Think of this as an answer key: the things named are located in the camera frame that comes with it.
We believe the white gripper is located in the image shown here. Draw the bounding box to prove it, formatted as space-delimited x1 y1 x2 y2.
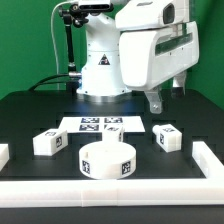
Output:
119 22 199 114

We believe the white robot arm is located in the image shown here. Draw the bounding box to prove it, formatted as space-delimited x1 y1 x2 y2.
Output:
73 0 199 114

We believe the white marker sheet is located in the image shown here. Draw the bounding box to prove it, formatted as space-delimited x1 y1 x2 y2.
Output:
59 116 145 133

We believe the white U-shaped fence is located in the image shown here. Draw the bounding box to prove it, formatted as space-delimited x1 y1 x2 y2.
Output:
0 141 224 208

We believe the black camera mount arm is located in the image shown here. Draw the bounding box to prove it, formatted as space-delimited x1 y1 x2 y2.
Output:
59 3 88 75

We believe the black cable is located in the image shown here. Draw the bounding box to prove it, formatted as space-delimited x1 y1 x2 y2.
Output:
27 73 82 92

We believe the white cable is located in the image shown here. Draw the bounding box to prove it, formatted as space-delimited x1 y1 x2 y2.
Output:
50 0 80 91

